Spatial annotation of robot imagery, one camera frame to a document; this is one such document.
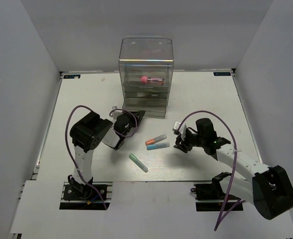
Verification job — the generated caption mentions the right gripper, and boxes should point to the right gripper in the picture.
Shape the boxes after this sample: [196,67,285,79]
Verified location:
[174,129,206,153]

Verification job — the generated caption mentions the clear drawer organizer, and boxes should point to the clear drawer organizer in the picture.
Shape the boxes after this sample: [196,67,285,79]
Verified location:
[119,36,174,118]

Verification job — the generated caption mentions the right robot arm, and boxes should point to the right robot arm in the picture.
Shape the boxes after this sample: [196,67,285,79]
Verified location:
[173,118,293,220]

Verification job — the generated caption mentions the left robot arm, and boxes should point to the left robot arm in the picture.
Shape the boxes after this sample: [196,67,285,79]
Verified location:
[69,110,146,199]

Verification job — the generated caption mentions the orange capped highlighter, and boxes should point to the orange capped highlighter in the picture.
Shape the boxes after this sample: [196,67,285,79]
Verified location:
[145,134,167,146]

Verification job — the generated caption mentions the blue capped highlighter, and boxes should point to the blue capped highlighter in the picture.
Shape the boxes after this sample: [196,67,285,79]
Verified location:
[146,142,170,150]

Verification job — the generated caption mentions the green capped highlighter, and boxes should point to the green capped highlighter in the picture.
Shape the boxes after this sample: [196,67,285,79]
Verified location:
[129,153,148,173]

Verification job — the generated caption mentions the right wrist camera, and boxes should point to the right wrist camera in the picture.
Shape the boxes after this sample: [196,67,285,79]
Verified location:
[172,121,187,140]

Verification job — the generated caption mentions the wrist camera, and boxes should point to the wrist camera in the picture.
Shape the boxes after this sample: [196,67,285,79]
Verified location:
[172,121,187,140]
[109,106,123,120]

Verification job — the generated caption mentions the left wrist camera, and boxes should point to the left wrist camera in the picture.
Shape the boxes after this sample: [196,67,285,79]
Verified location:
[109,106,123,120]

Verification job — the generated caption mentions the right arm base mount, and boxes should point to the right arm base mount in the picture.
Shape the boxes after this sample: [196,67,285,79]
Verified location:
[190,172,231,212]

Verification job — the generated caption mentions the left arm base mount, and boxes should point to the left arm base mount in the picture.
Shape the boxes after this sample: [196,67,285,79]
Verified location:
[59,182,113,211]

